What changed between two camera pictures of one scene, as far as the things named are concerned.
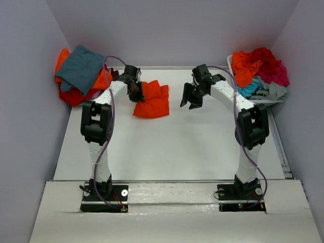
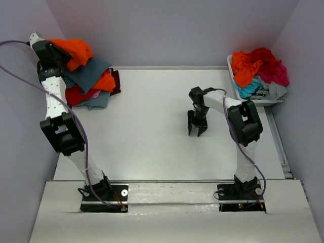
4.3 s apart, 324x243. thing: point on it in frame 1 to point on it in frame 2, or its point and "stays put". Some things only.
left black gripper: x=139 y=96 to x=65 y=56
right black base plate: x=241 y=197 stays put
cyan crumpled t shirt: x=247 y=90 stays put
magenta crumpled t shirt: x=279 y=75 stays put
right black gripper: x=195 y=103 to x=202 y=125
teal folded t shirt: x=81 y=70 stays put
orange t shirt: x=156 y=103 to x=80 y=52
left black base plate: x=105 y=198 stays put
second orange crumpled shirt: x=243 y=68 stays put
